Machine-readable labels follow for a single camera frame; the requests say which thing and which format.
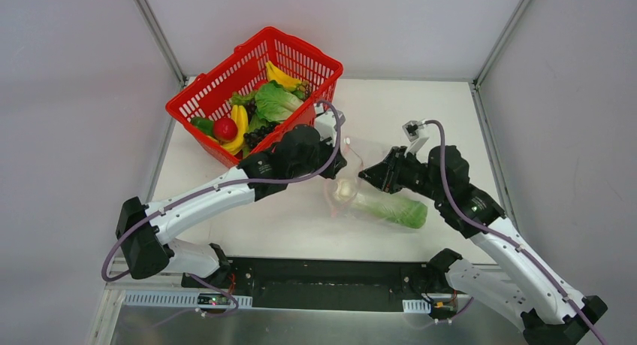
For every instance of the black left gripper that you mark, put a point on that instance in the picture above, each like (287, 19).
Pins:
(330, 158)

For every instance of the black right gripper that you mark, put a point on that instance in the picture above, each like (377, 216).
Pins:
(393, 172)

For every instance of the green napa cabbage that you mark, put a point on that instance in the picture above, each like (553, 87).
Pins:
(360, 200)

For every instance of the clear zip top bag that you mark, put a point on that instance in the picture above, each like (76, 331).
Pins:
(356, 151)

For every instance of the red apple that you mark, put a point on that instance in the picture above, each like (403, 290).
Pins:
(225, 130)

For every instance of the red plastic shopping basket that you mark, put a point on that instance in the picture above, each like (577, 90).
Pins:
(209, 94)

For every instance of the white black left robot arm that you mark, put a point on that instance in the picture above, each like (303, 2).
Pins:
(147, 234)

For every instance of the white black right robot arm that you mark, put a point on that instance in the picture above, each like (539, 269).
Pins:
(534, 298)

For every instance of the green lettuce leaf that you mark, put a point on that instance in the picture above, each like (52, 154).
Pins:
(274, 103)

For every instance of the dark purple grape bunch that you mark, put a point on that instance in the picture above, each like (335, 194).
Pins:
(255, 136)

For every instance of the yellow banana bunch back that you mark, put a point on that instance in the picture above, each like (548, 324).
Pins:
(288, 82)

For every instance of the yellow banana bunch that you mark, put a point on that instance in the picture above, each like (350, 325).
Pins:
(239, 115)
(288, 82)

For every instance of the yellow banana bunch front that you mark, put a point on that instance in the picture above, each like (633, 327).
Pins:
(239, 115)

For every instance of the green bell pepper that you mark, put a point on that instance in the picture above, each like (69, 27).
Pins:
(204, 125)

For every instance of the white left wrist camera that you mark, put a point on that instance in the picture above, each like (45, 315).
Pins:
(326, 123)

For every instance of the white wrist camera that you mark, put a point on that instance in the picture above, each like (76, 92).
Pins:
(417, 134)
(326, 123)

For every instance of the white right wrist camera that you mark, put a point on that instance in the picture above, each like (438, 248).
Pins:
(417, 134)

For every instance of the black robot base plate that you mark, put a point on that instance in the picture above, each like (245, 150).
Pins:
(304, 284)

